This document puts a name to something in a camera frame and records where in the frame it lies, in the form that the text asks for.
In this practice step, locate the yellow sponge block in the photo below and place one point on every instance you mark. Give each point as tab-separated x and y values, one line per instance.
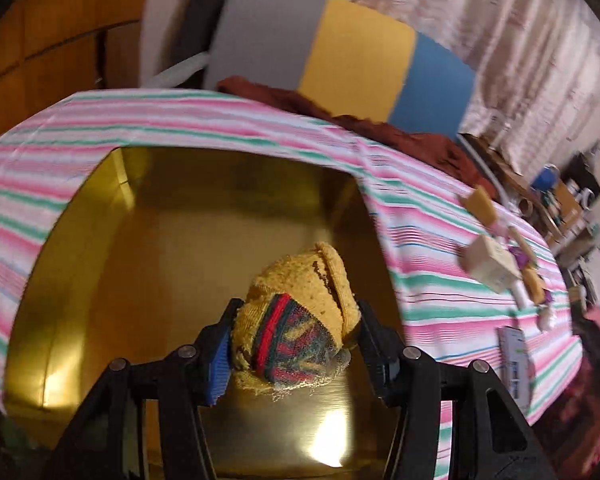
479	204

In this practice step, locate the black rolled mat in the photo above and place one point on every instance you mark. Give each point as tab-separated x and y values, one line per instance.
193	41

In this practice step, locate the grey yellow blue headboard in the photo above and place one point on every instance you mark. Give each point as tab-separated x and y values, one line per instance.
346	58

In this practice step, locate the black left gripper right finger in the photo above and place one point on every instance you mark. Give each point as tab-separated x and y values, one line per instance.
381	348

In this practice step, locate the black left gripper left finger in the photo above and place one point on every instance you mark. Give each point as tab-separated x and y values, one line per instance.
214	346

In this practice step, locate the dark red blanket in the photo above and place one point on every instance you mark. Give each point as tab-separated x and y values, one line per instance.
434	149

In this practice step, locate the gold metal tin box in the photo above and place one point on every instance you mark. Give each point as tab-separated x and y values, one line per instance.
150	250

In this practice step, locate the white medicine box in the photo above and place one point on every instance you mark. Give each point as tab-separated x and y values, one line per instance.
516	366

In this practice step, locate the pink green striped bedsheet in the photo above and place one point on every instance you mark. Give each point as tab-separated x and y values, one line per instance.
419	221

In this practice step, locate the wooden bedside desk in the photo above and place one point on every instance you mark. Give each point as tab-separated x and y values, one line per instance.
559	223

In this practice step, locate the pink patterned curtain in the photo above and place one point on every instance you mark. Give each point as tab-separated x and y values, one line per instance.
537	65

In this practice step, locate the cream cardboard box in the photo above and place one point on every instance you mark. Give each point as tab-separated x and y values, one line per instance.
490	263

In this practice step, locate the white bed rail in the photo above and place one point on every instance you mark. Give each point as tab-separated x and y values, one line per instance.
177	72

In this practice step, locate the wooden wardrobe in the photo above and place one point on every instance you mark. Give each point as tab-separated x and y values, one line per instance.
50	49

